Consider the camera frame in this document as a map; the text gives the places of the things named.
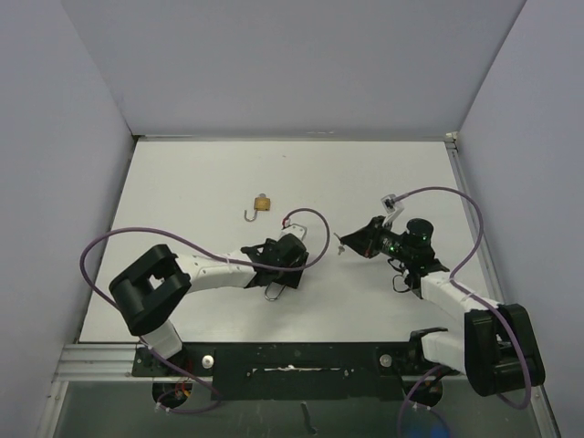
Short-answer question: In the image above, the black loop wire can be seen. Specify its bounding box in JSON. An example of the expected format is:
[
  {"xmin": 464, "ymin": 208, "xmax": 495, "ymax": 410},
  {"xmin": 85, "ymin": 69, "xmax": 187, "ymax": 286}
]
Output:
[{"xmin": 391, "ymin": 269, "xmax": 415, "ymax": 294}]

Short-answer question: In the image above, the small brass padlock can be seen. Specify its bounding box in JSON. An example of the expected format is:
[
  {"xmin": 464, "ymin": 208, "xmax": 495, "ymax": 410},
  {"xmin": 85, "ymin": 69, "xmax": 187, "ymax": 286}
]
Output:
[{"xmin": 244, "ymin": 193, "xmax": 271, "ymax": 223}]

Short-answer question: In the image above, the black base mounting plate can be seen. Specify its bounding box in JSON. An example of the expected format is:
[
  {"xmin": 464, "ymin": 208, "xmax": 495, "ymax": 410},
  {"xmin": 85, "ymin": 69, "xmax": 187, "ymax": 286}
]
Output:
[{"xmin": 130, "ymin": 340, "xmax": 460, "ymax": 407}]

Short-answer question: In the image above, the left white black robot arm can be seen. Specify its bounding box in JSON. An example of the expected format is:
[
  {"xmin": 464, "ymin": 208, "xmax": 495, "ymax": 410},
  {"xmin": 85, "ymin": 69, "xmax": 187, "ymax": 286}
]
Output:
[{"xmin": 109, "ymin": 233, "xmax": 308, "ymax": 375}]

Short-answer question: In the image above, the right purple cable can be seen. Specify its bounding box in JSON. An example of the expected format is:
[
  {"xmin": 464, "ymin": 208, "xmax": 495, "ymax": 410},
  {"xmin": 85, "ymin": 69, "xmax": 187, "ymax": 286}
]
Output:
[{"xmin": 387, "ymin": 184, "xmax": 533, "ymax": 438}]

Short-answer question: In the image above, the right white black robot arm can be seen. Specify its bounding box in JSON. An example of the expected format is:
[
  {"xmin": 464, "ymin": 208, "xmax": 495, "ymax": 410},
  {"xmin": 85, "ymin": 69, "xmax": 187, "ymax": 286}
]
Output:
[{"xmin": 339, "ymin": 216, "xmax": 546, "ymax": 396}]

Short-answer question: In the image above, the silver key bunch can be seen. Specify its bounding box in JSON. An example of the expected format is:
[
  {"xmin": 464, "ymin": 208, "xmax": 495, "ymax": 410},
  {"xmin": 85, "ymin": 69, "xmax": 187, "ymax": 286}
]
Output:
[{"xmin": 333, "ymin": 233, "xmax": 346, "ymax": 256}]

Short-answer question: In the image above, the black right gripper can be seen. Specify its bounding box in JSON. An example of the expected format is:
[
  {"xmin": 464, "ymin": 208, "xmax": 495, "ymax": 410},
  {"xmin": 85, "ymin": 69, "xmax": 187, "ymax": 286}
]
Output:
[{"xmin": 342, "ymin": 215, "xmax": 413, "ymax": 264}]

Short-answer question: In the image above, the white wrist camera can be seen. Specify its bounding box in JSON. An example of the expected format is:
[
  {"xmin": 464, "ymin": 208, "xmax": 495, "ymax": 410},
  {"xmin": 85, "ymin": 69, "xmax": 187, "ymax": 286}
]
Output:
[
  {"xmin": 280, "ymin": 218, "xmax": 308, "ymax": 242},
  {"xmin": 381, "ymin": 193, "xmax": 404, "ymax": 228}
]

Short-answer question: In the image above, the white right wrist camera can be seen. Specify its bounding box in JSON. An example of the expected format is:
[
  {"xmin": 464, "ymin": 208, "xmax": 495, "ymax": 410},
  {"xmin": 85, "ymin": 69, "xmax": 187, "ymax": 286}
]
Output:
[{"xmin": 381, "ymin": 193, "xmax": 404, "ymax": 228}]

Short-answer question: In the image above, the large brass padlock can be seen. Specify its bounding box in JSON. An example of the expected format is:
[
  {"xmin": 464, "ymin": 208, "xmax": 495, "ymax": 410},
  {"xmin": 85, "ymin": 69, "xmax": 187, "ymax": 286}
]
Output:
[{"xmin": 264, "ymin": 282, "xmax": 287, "ymax": 302}]

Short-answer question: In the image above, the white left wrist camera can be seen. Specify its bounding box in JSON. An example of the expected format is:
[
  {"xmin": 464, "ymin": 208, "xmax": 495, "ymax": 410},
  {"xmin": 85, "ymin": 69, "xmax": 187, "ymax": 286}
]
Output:
[{"xmin": 280, "ymin": 218, "xmax": 308, "ymax": 242}]

